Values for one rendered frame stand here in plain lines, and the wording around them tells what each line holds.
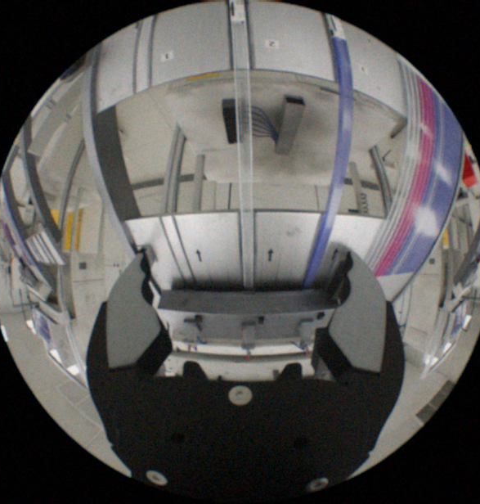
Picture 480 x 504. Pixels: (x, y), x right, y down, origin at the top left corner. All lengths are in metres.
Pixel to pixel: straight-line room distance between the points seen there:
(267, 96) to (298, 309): 0.50
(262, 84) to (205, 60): 0.30
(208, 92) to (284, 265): 0.45
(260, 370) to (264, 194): 1.81
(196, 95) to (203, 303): 0.49
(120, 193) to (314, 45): 0.33
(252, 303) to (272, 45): 0.38
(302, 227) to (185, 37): 0.30
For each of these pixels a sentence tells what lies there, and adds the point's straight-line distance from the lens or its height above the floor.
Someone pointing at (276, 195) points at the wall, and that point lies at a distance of 2.06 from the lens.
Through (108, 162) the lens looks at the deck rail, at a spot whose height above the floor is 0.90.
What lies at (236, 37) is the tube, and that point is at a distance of 0.21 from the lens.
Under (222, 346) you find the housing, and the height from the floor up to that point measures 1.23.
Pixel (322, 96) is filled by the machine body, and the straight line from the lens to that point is 0.54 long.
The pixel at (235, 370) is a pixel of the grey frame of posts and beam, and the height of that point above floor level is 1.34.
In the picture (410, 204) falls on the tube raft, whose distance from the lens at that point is 0.33.
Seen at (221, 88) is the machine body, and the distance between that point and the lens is 0.50.
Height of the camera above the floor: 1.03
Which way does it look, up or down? 3 degrees down
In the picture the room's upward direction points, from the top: 180 degrees clockwise
